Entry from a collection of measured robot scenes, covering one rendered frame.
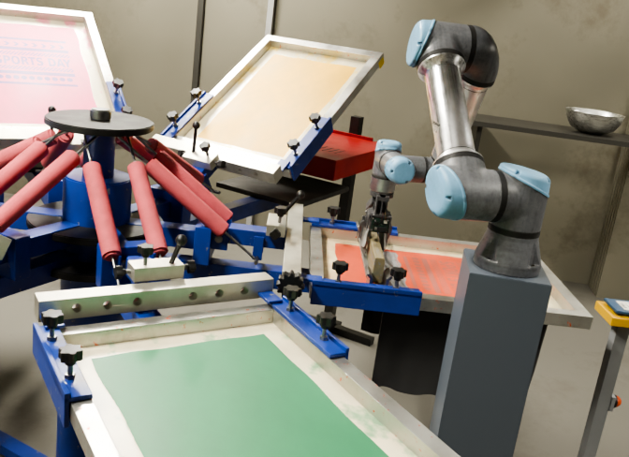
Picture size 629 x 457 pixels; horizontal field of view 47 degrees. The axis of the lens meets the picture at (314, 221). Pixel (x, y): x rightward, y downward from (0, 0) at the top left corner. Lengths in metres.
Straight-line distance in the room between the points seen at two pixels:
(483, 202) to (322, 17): 3.79
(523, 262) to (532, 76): 3.72
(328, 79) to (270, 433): 1.95
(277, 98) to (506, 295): 1.64
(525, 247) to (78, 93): 2.03
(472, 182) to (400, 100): 3.70
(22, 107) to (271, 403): 1.86
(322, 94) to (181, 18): 2.62
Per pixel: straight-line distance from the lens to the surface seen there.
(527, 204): 1.63
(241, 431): 1.39
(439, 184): 1.58
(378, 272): 2.07
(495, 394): 1.76
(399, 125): 5.27
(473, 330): 1.68
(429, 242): 2.54
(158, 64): 5.54
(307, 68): 3.17
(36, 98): 3.06
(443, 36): 1.81
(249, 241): 2.22
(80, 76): 3.21
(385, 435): 1.44
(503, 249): 1.65
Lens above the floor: 1.72
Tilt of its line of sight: 17 degrees down
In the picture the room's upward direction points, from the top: 7 degrees clockwise
